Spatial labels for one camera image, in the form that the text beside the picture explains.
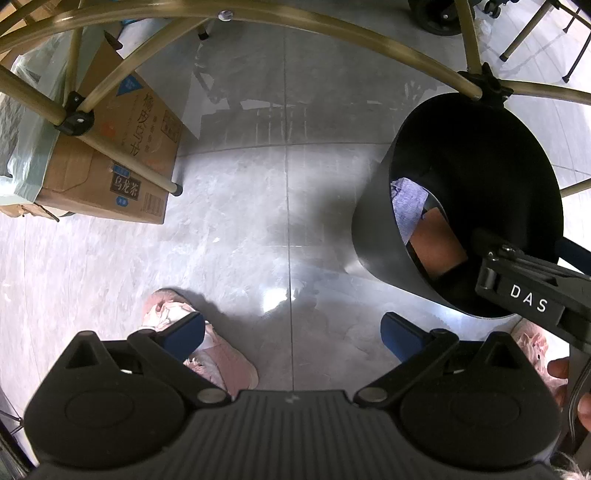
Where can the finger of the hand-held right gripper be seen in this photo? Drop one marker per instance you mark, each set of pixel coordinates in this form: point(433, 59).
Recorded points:
point(531, 265)
point(575, 256)

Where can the black wheeled cart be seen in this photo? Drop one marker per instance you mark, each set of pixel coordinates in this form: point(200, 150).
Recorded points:
point(434, 18)

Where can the pale green plastic liner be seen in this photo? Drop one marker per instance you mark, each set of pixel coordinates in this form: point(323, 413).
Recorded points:
point(27, 152)

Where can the black round bin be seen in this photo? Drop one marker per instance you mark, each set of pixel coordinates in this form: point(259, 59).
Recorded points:
point(485, 152)

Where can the folding table metal frame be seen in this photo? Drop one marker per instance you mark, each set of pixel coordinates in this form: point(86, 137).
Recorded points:
point(32, 99)

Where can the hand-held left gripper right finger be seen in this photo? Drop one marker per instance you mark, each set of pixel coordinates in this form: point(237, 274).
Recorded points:
point(401, 332)

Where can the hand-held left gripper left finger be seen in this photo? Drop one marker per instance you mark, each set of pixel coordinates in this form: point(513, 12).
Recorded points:
point(184, 330)

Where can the person's right hand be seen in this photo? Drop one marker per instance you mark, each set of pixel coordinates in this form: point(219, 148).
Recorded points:
point(559, 378)

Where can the brown cardboard trash box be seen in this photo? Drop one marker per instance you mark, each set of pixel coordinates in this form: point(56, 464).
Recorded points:
point(134, 152)

